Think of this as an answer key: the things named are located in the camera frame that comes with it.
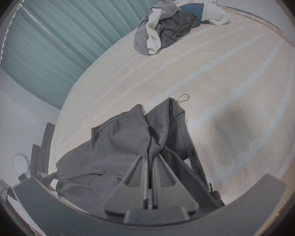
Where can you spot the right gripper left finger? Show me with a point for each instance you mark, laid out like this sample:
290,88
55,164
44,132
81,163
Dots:
118,200

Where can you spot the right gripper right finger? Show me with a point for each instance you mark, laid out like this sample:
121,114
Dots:
182,200

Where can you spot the black T-shirt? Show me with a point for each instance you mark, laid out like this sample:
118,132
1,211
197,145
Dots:
118,151

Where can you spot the bed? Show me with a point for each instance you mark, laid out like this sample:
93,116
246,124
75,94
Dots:
211,87

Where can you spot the pile of clothes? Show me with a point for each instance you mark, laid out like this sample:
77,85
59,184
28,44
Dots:
167,26

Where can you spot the black chest of drawers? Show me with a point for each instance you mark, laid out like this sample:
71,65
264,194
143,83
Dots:
45,146

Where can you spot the blue-green curtain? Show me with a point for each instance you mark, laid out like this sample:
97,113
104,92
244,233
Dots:
44,65
93,16

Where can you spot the white printed pillow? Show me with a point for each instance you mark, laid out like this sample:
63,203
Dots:
189,2

